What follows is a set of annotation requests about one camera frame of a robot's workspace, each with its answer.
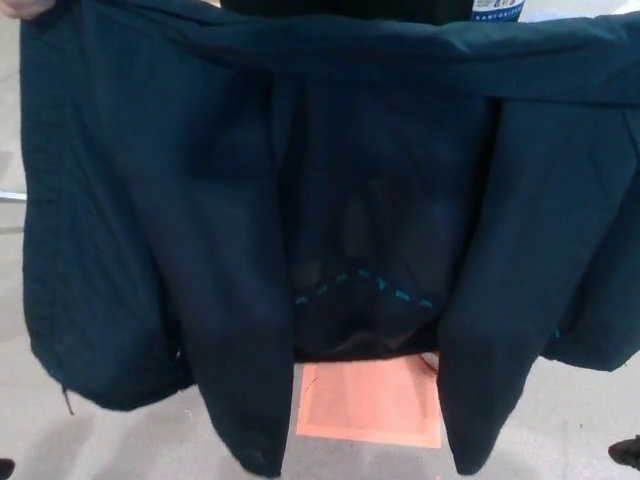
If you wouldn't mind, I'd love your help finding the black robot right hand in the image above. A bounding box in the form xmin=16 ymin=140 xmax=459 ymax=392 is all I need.
xmin=607 ymin=438 xmax=640 ymax=473

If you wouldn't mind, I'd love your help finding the person's right hand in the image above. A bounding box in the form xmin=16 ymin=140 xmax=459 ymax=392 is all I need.
xmin=0 ymin=0 xmax=57 ymax=21

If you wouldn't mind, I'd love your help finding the orange floor tape square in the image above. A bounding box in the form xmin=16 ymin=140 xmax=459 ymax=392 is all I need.
xmin=294 ymin=352 xmax=442 ymax=444

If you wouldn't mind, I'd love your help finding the blue white name badge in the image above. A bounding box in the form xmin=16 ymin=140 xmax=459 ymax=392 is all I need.
xmin=469 ymin=0 xmax=524 ymax=23

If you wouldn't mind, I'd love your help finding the dark teal coat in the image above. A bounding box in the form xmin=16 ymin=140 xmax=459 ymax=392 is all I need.
xmin=17 ymin=0 xmax=640 ymax=477

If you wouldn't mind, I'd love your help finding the black sweater of person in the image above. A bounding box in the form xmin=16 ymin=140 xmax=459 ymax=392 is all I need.
xmin=222 ymin=0 xmax=475 ymax=22

